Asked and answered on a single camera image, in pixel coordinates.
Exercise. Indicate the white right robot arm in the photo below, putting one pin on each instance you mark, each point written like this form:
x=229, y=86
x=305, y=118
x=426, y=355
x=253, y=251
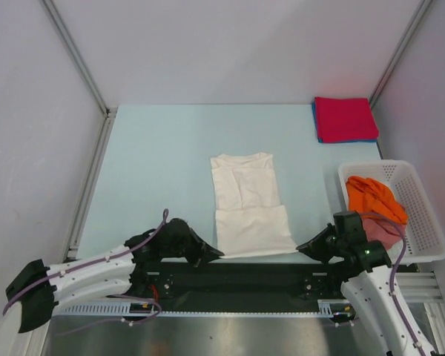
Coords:
x=369, y=284

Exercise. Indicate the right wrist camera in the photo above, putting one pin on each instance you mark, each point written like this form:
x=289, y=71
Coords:
x=349, y=227

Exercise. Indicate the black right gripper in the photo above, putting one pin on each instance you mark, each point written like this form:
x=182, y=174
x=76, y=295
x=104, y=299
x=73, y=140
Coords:
x=314, y=247

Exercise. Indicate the white t shirt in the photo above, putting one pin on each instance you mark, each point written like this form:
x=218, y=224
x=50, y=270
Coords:
x=250, y=219

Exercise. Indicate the pink t shirt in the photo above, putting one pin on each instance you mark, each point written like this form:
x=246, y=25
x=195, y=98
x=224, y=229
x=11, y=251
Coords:
x=382, y=231

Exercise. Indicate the white slotted cable duct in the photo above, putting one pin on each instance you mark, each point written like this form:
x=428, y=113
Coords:
x=136, y=308

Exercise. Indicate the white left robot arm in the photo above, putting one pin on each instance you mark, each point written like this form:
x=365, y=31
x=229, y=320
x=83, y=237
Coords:
x=41, y=290

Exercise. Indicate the folded red t shirt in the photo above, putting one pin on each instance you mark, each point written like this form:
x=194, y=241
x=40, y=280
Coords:
x=345, y=118

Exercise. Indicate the aluminium frame post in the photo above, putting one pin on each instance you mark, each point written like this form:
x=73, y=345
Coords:
x=415, y=23
x=74, y=53

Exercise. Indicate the aluminium frame post left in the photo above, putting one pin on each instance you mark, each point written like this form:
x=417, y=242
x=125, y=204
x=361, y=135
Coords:
x=74, y=53

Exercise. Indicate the aluminium frame post right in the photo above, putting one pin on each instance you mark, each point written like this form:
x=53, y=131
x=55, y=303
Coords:
x=415, y=23

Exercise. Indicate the orange t shirt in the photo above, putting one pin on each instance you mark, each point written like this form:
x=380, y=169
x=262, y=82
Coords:
x=367, y=195

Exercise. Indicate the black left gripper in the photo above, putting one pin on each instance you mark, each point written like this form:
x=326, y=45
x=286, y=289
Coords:
x=208, y=253

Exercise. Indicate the white plastic basket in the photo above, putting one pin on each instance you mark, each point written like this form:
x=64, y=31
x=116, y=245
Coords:
x=425, y=241

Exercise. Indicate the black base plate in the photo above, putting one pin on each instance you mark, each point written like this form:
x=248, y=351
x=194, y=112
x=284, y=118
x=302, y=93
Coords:
x=240, y=283

